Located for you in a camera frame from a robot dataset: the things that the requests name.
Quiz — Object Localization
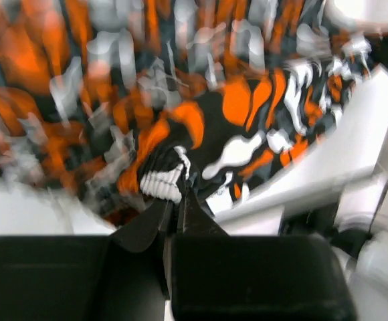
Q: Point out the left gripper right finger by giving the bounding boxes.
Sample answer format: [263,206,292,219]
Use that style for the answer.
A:
[171,190,358,320]

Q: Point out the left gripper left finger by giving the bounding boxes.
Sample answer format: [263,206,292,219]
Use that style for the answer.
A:
[0,201,173,320]

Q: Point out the orange camouflage shorts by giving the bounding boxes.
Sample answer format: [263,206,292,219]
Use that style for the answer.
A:
[0,1,388,225]

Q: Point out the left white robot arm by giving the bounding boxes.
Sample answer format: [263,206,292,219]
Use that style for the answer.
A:
[0,69,388,320]

